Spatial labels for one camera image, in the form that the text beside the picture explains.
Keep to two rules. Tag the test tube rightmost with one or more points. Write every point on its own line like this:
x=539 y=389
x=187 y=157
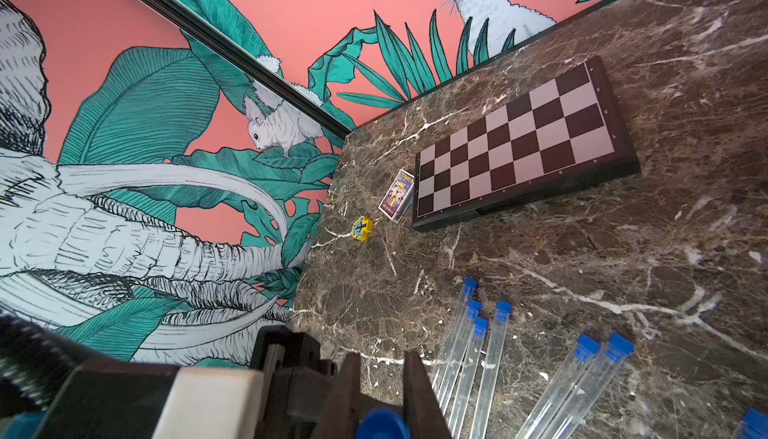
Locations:
x=589 y=387

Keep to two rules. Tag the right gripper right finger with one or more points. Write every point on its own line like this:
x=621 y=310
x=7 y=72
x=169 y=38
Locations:
x=421 y=411

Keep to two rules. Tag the test tube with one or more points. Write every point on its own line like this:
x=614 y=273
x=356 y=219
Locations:
x=490 y=370
x=589 y=387
x=440 y=365
x=467 y=375
x=559 y=387
x=456 y=355

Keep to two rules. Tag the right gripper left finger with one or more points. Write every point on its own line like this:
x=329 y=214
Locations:
x=339 y=416

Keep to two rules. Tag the blue stopper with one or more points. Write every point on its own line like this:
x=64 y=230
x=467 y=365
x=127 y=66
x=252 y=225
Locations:
x=382 y=424

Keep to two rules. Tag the small card box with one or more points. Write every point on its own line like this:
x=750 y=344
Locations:
x=398 y=196

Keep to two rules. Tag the folded chess board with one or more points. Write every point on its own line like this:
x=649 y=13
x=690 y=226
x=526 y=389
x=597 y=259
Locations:
x=565 y=135

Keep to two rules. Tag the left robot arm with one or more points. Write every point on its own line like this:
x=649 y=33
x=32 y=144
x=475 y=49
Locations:
x=52 y=387

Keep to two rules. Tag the yellow small toy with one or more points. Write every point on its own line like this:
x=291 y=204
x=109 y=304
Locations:
x=362 y=228

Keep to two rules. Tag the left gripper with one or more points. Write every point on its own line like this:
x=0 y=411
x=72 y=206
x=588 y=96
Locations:
x=297 y=383

